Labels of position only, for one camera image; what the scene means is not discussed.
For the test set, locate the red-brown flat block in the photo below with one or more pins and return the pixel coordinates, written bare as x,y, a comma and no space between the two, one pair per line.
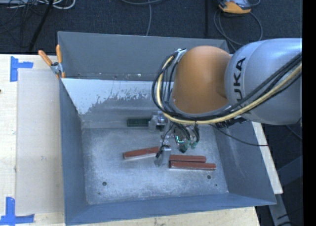
140,153
193,165
188,158

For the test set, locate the dark green flat block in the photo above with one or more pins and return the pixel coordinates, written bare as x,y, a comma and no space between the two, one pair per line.
138,122

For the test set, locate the grey metal bin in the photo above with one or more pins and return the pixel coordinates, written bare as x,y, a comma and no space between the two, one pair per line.
138,183

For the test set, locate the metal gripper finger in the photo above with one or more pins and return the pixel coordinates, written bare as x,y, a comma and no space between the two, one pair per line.
156,121
164,158

